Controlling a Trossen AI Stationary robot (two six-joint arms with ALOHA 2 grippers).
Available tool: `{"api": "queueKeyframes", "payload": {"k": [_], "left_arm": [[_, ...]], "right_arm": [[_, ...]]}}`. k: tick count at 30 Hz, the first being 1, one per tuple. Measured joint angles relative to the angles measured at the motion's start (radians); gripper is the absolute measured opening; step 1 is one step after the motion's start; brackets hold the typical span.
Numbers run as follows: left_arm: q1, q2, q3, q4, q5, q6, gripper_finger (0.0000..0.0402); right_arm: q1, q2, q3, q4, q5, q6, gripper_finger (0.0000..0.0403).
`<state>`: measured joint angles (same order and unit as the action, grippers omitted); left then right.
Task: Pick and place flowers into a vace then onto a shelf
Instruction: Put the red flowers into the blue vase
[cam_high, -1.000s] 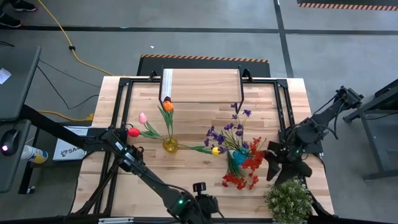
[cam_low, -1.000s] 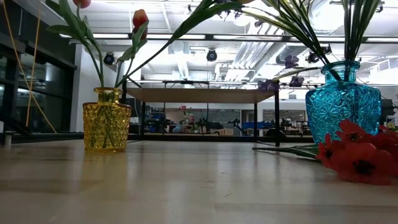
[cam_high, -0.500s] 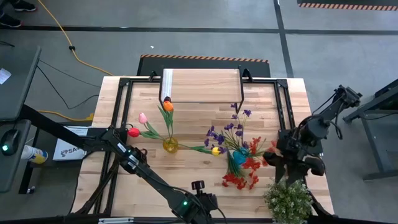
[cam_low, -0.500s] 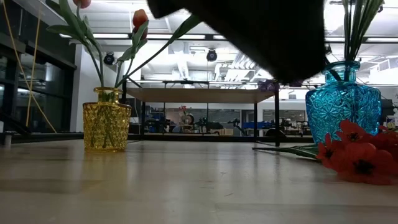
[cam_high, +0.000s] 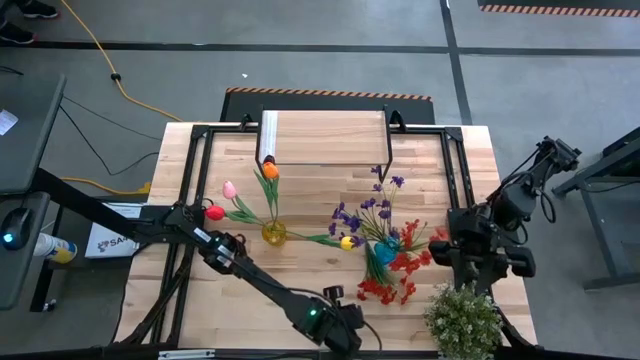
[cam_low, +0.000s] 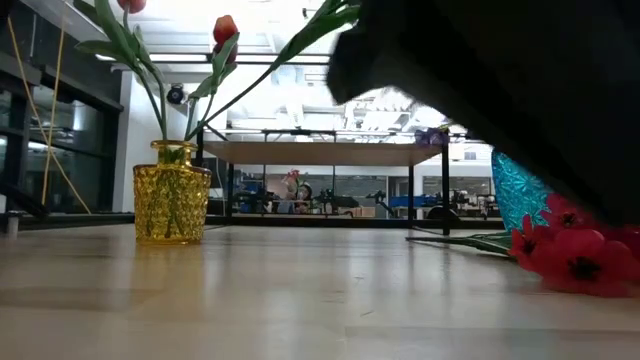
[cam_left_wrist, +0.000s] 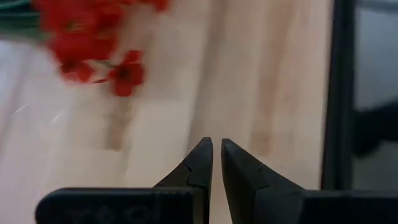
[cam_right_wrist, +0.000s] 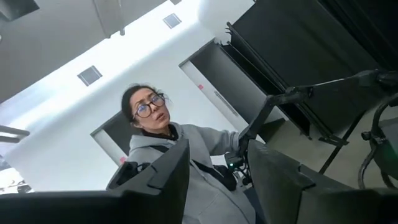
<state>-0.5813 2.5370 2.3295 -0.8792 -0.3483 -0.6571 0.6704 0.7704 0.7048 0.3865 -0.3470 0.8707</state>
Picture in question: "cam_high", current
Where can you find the red artificial tulip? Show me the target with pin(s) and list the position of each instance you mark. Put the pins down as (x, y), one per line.
(215, 213)

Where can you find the green bush with white blossoms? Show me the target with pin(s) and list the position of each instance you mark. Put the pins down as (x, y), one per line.
(462, 320)

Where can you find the dark grey desk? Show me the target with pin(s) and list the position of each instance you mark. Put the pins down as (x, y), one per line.
(27, 140)

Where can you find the black mat with hazard stripe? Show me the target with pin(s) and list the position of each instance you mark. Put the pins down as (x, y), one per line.
(240, 107)
(550, 6)

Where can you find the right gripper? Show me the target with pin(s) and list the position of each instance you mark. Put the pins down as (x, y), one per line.
(480, 260)

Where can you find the silver metal bracket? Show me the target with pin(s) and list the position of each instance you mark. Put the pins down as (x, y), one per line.
(187, 354)

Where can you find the grey metal stand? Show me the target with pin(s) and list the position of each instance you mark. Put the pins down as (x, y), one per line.
(598, 227)

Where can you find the black metal beam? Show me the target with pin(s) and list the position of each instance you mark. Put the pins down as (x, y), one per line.
(85, 205)

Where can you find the small red flower sprig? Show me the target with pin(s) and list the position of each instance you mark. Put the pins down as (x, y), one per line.
(409, 235)

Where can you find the yellow glass vase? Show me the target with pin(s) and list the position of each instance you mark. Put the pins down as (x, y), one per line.
(274, 235)

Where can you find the white and yellow spray can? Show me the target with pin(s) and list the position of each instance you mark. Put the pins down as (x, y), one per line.
(55, 247)

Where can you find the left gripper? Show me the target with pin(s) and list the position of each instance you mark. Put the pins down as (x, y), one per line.
(347, 325)

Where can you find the person's shoe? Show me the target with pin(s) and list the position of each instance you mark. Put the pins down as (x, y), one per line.
(37, 9)
(15, 34)

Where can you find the purple artificial flower bunch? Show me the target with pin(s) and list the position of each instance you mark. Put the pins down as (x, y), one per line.
(353, 223)

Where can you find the yellow artificial tulip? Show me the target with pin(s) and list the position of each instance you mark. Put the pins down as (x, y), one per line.
(346, 243)

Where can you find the pink artificial tulip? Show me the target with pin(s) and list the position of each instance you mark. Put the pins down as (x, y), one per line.
(229, 190)

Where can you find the blue glass vase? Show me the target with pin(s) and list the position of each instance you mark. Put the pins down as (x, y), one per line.
(386, 252)

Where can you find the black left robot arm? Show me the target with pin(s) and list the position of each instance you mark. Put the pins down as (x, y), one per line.
(260, 280)

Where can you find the wooden shelf with black frame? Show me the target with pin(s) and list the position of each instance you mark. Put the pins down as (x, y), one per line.
(325, 137)

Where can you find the black computer mouse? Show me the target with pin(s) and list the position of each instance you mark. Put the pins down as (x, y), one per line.
(15, 227)

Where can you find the orange artificial tulip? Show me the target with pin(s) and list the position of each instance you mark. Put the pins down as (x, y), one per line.
(270, 171)

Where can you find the large red flower bunch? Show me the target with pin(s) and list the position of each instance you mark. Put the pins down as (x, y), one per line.
(372, 286)

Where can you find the white paper sheet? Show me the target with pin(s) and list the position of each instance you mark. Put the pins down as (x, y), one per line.
(6, 121)

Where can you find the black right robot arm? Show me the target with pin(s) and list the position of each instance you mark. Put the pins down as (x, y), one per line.
(515, 200)

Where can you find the white box with logo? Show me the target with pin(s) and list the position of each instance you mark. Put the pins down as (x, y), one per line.
(107, 242)

